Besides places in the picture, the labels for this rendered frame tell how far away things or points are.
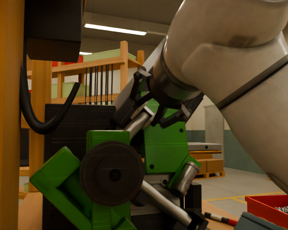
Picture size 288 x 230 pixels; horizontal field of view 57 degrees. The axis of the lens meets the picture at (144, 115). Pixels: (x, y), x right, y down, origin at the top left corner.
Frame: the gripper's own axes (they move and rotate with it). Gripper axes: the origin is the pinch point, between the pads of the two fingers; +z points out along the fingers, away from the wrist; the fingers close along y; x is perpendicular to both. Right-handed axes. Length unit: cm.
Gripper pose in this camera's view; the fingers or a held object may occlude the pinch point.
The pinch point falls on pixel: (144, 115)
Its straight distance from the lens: 61.9
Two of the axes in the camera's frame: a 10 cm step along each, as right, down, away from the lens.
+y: -7.3, -6.8, 0.3
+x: -6.3, 6.6, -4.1
